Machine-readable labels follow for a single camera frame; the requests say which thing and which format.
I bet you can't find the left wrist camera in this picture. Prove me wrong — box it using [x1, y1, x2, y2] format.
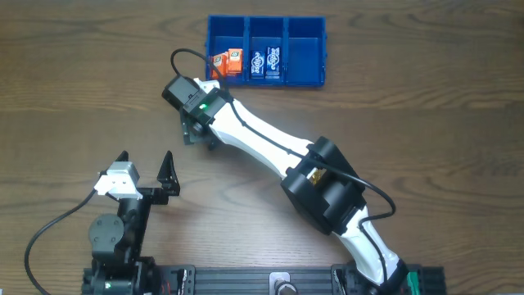
[93, 160, 144, 201]

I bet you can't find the black cable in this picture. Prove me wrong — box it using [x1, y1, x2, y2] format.
[23, 187, 99, 295]
[170, 48, 397, 288]

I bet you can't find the blue candy pack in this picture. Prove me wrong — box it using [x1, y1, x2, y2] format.
[250, 49, 265, 79]
[264, 46, 282, 79]

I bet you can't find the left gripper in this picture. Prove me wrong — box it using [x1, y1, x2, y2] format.
[115, 150, 182, 207]

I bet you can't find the blue tray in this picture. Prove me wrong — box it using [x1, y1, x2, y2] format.
[205, 14, 328, 89]

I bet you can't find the orange candy box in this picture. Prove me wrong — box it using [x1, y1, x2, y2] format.
[226, 48, 244, 75]
[210, 52, 228, 81]

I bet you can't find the mounting rail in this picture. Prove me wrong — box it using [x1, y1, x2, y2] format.
[81, 264, 447, 295]

